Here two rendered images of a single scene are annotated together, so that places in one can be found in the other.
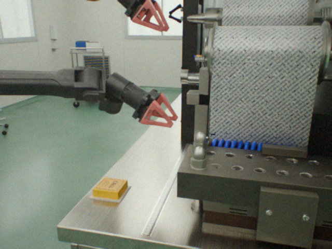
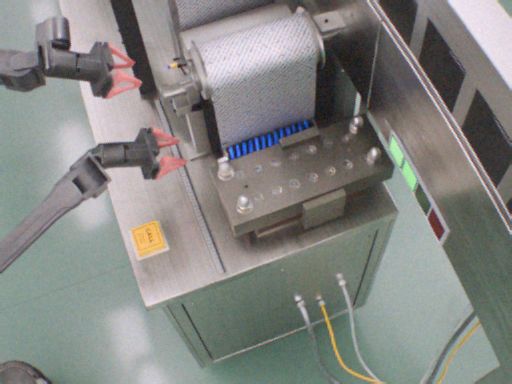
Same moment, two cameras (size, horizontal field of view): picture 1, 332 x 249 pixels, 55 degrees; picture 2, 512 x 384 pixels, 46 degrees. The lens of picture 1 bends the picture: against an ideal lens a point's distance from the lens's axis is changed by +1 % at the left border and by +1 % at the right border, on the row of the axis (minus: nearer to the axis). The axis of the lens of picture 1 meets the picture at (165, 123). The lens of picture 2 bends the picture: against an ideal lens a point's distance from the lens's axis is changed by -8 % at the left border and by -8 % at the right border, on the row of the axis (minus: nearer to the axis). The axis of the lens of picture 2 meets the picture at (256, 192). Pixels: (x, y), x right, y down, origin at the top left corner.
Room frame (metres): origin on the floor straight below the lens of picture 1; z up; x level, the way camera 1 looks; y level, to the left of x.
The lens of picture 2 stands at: (0.05, 0.21, 2.33)
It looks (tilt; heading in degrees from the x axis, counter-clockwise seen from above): 63 degrees down; 331
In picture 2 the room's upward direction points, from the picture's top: 6 degrees counter-clockwise
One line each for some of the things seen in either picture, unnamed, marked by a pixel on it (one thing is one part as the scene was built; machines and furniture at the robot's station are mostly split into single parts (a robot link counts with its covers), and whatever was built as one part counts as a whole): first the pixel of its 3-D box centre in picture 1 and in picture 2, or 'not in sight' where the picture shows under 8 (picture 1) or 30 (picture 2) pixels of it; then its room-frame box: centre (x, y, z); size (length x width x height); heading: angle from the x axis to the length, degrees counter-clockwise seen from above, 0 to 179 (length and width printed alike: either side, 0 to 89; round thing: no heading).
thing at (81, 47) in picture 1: (90, 72); not in sight; (5.48, 1.30, 0.51); 0.91 x 0.58 x 1.02; 10
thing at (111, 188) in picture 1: (110, 188); (147, 238); (0.73, 0.14, 0.91); 0.07 x 0.07 x 0.02; 76
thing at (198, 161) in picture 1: (198, 156); (244, 202); (0.61, -0.07, 1.05); 0.04 x 0.04 x 0.04
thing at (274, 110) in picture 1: (259, 114); (267, 113); (0.75, -0.23, 1.11); 0.23 x 0.01 x 0.18; 76
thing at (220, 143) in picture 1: (255, 149); (271, 139); (0.72, -0.22, 1.03); 0.21 x 0.04 x 0.03; 76
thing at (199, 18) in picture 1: (196, 18); not in sight; (1.10, -0.10, 1.33); 0.06 x 0.03 x 0.03; 76
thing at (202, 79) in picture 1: (196, 120); (189, 118); (0.88, -0.09, 1.05); 0.06 x 0.05 x 0.31; 76
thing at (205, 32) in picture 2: not in sight; (238, 39); (0.92, -0.27, 1.17); 0.26 x 0.12 x 0.12; 76
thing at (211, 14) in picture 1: (215, 18); not in sight; (1.08, -0.16, 1.33); 0.06 x 0.06 x 0.06; 76
